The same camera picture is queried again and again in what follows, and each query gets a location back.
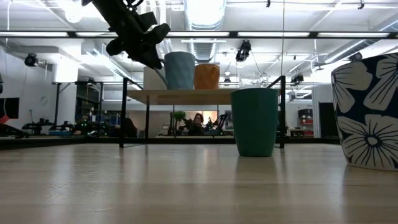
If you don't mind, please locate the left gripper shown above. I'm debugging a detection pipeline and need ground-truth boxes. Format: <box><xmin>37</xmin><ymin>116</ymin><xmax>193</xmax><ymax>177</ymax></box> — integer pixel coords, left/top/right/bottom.
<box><xmin>105</xmin><ymin>11</ymin><xmax>171</xmax><ymax>70</ymax></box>

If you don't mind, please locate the dark wall monitor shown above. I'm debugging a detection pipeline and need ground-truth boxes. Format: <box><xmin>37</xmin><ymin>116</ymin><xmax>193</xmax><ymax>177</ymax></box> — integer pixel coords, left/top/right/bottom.
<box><xmin>0</xmin><ymin>98</ymin><xmax>20</xmax><ymax>119</ymax></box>

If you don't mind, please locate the clear glass mug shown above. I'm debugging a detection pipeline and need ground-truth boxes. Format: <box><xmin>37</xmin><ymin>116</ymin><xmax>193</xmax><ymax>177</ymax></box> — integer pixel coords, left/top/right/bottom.
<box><xmin>238</xmin><ymin>70</ymin><xmax>269</xmax><ymax>90</ymax></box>

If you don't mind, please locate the shelf with red bins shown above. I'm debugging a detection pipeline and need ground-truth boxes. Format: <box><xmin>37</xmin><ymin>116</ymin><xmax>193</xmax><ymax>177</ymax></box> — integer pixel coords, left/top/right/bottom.
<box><xmin>297</xmin><ymin>108</ymin><xmax>314</xmax><ymax>137</ymax></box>

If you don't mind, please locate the silver ventilation duct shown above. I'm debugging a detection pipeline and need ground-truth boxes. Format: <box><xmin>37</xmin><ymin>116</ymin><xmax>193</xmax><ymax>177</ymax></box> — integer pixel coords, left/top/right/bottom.
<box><xmin>183</xmin><ymin>0</ymin><xmax>227</xmax><ymax>63</ymax></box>

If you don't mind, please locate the white ceramic mug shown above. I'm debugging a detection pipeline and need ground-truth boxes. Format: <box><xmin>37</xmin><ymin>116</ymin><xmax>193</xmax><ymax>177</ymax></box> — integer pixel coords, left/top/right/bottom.
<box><xmin>143</xmin><ymin>65</ymin><xmax>169</xmax><ymax>91</ymax></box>

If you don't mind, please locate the person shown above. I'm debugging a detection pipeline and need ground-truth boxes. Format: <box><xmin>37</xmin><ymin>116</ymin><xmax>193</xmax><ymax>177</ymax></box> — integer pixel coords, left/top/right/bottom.
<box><xmin>188</xmin><ymin>113</ymin><xmax>206</xmax><ymax>136</ymax></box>

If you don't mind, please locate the wooden shelf black metal frame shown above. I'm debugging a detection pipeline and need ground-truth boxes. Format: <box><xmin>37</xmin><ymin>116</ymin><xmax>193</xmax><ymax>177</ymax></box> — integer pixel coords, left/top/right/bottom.
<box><xmin>119</xmin><ymin>75</ymin><xmax>287</xmax><ymax>149</ymax></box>

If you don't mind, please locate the orange ceramic mug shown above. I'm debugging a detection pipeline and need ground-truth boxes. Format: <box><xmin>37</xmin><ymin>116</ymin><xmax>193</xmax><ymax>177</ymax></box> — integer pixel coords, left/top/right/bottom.
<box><xmin>193</xmin><ymin>63</ymin><xmax>221</xmax><ymax>90</ymax></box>

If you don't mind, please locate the light blue ceramic mug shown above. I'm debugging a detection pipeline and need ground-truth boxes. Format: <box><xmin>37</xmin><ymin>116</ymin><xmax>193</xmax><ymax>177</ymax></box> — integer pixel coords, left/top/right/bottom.
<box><xmin>154</xmin><ymin>51</ymin><xmax>197</xmax><ymax>91</ymax></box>

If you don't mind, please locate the thin vertical pole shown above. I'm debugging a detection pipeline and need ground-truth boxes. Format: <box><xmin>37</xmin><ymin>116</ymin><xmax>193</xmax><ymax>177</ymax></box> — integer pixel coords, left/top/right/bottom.
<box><xmin>281</xmin><ymin>0</ymin><xmax>285</xmax><ymax>77</ymax></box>

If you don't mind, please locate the navy white floral mug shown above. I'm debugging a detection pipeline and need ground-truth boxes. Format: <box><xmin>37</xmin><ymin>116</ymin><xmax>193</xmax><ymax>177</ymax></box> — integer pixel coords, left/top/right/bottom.
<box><xmin>330</xmin><ymin>52</ymin><xmax>398</xmax><ymax>172</ymax></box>

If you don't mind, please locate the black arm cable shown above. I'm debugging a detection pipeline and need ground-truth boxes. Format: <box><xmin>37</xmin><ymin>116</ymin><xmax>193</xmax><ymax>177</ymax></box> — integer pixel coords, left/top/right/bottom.
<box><xmin>124</xmin><ymin>0</ymin><xmax>146</xmax><ymax>9</ymax></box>

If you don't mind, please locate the green handleless cup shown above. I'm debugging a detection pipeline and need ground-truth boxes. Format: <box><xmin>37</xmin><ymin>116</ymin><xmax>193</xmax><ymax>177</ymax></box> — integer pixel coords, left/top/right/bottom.
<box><xmin>229</xmin><ymin>87</ymin><xmax>280</xmax><ymax>157</ymax></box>

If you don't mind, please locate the black frame bar with lights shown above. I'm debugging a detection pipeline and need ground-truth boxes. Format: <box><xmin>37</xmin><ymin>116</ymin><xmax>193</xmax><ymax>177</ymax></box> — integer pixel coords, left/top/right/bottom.
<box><xmin>0</xmin><ymin>30</ymin><xmax>398</xmax><ymax>39</ymax></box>

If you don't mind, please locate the green potted plant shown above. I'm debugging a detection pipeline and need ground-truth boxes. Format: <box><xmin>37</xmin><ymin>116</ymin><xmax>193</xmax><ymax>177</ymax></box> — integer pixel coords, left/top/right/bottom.
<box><xmin>172</xmin><ymin>110</ymin><xmax>187</xmax><ymax>136</ymax></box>

